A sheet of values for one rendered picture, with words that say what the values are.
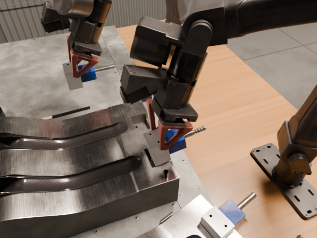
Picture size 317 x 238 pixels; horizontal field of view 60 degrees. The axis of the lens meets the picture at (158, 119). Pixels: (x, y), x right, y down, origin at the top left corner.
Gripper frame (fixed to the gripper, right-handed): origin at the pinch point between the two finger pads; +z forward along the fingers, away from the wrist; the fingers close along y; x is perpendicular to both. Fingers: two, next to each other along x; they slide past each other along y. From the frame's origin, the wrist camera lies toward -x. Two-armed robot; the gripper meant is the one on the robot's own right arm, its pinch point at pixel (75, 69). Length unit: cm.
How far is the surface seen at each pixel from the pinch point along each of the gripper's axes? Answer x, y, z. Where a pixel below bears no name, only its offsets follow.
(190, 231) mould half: 15.7, 45.7, 2.8
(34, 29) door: 14, -182, 72
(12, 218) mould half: -13.1, 35.9, 9.9
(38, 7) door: 13, -182, 52
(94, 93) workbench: 10.9, -7.7, 11.4
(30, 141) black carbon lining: -9.5, 17.6, 10.0
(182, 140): 15.5, 31.3, -6.7
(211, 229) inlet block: 17, 47, 0
